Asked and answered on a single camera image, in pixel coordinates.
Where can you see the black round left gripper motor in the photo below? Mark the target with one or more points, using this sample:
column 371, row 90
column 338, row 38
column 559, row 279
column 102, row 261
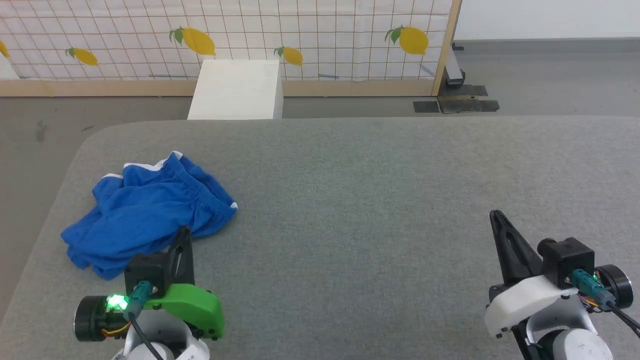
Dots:
column 90, row 320

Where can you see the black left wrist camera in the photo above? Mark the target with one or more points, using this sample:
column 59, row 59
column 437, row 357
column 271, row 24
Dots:
column 147, row 270

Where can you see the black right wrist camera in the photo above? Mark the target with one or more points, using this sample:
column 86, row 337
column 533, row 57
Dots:
column 567, row 260

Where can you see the grey metal partition foot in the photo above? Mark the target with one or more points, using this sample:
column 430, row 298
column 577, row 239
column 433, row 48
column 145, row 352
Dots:
column 453, row 67

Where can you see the white rectangular box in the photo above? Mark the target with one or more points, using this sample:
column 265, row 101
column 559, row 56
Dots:
column 235, row 90

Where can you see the black round right gripper motor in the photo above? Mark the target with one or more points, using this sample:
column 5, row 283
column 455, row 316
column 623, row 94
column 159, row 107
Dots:
column 617, row 285

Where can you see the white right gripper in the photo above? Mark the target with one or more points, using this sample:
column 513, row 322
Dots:
column 530, row 297

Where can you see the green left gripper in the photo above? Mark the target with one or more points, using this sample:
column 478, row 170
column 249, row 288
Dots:
column 195, row 307

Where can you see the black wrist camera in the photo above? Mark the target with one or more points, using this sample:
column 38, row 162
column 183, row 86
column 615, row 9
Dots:
column 567, row 260
column 147, row 270

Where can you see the small black floor plate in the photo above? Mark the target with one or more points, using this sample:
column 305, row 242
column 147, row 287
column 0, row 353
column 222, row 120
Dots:
column 426, row 106

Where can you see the lemon print partition screen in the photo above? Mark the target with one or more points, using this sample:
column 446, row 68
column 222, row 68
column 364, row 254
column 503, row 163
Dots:
column 320, row 35

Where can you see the long black floor plate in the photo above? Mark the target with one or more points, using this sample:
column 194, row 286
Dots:
column 470, row 104

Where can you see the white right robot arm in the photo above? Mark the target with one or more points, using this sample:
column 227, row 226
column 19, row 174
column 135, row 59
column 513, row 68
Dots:
column 575, row 345

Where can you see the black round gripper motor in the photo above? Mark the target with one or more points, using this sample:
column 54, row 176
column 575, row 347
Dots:
column 90, row 320
column 617, row 285

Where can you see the blue shorts with white trim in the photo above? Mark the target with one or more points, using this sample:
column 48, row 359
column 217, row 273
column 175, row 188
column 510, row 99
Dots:
column 145, row 210

